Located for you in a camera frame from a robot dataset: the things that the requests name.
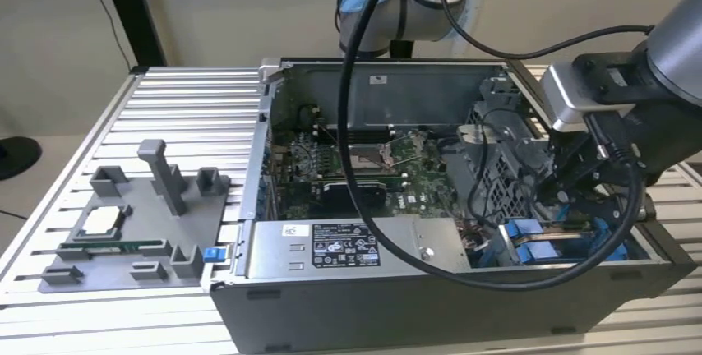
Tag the hard disk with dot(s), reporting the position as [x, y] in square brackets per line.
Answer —
[534, 254]

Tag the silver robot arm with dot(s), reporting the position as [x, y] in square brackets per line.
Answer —
[406, 18]

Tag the grey metal disk bay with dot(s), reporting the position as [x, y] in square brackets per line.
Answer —
[502, 248]

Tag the grey perforated drive cage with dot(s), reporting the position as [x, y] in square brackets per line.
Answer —
[505, 178]

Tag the green motherboard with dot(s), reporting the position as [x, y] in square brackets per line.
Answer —
[422, 182]

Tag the CPU socket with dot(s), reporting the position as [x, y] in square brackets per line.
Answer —
[368, 161]

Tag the black graphics card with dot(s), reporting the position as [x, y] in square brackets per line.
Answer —
[373, 196]

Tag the dark grey PC case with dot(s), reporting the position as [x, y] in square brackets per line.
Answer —
[384, 318]

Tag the silver power supply box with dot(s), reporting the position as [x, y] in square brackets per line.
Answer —
[274, 256]

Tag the blue case latch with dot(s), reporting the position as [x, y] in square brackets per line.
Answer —
[214, 255]

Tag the grey parts rack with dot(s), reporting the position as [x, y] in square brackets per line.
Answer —
[137, 207]

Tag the green RAM stick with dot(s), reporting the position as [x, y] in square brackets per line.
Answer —
[131, 245]

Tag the silver CPU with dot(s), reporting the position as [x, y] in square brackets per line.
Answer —
[102, 221]

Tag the black round stand base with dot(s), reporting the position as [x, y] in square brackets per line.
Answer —
[19, 158]

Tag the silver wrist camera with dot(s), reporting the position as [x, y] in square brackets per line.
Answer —
[570, 96]

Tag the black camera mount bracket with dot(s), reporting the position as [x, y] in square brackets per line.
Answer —
[593, 67]

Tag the black metal post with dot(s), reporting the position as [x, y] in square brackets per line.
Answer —
[137, 22]

